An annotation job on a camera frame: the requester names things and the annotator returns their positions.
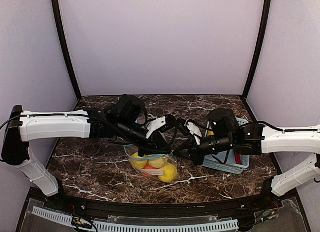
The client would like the yellow mango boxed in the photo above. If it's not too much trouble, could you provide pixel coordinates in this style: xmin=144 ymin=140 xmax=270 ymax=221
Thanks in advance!
xmin=129 ymin=152 xmax=148 ymax=169

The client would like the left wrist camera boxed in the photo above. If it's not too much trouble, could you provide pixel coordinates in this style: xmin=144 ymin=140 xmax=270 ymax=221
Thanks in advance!
xmin=145 ymin=114 xmax=177 ymax=139

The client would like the black front table rail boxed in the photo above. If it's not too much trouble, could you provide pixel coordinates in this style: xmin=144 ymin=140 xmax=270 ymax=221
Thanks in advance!
xmin=47 ymin=195 xmax=276 ymax=218

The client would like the pale yellow potato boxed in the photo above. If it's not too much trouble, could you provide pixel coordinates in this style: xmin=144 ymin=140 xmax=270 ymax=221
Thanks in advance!
xmin=148 ymin=156 xmax=168 ymax=168

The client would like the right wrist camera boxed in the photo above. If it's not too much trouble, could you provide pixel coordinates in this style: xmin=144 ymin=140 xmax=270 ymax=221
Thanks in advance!
xmin=177 ymin=118 xmax=203 ymax=145

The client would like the round yellow lemon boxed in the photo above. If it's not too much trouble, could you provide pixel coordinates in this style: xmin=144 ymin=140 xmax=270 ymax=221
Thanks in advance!
xmin=158 ymin=163 xmax=178 ymax=183

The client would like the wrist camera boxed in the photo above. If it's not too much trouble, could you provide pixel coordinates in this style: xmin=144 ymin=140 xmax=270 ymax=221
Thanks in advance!
xmin=177 ymin=118 xmax=203 ymax=145
xmin=145 ymin=114 xmax=177 ymax=139

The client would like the orange fruit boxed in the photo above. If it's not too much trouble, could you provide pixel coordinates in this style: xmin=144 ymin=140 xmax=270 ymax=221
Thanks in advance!
xmin=142 ymin=164 xmax=157 ymax=178

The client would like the black frame post left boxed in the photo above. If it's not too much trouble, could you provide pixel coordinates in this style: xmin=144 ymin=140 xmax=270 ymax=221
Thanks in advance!
xmin=51 ymin=0 xmax=83 ymax=101

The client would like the black frame post right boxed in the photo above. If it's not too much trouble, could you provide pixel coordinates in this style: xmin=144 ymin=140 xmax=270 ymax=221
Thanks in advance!
xmin=241 ymin=0 xmax=272 ymax=100

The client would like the black frame post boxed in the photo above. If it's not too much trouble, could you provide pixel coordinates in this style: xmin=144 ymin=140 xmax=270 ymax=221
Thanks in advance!
xmin=51 ymin=0 xmax=83 ymax=101
xmin=241 ymin=0 xmax=272 ymax=100

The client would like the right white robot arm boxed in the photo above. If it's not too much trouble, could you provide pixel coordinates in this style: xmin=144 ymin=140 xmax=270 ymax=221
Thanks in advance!
xmin=173 ymin=108 xmax=320 ymax=197

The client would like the clear zip bag blue zipper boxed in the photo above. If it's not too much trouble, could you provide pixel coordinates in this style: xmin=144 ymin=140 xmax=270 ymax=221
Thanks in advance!
xmin=123 ymin=145 xmax=178 ymax=183

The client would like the slotted grey cable duct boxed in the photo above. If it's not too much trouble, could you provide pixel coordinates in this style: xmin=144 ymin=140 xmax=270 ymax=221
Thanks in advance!
xmin=31 ymin=206 xmax=240 ymax=231

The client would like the light blue plastic basket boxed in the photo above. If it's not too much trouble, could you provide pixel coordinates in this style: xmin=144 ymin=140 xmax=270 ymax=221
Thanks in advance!
xmin=201 ymin=116 xmax=251 ymax=175

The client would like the yellow fruit back left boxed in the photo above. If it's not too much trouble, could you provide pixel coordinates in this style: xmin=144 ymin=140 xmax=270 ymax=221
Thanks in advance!
xmin=207 ymin=126 xmax=214 ymax=136

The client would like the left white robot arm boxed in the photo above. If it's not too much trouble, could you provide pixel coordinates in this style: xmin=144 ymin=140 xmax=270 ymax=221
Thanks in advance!
xmin=0 ymin=94 xmax=175 ymax=197

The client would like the red chili pepper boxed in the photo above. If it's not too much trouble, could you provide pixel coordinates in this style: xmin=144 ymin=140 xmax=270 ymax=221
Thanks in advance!
xmin=234 ymin=152 xmax=243 ymax=165

